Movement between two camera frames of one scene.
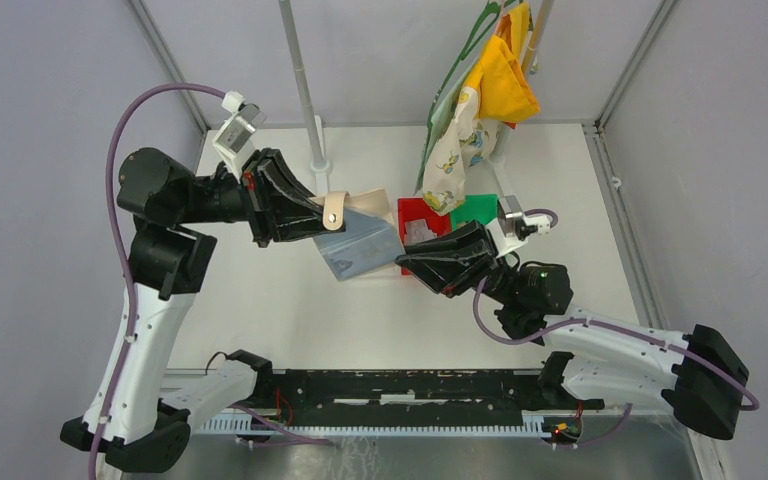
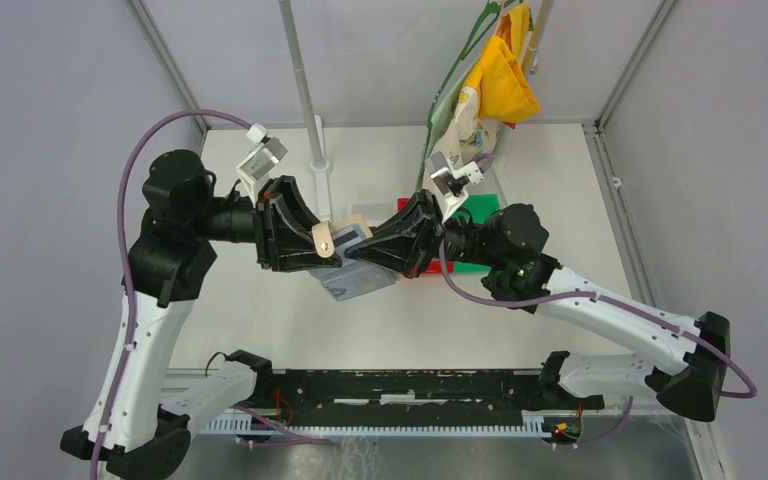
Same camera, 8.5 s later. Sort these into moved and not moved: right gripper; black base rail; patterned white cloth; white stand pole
Moved: right gripper
Not moved: white stand pole; patterned white cloth; black base rail
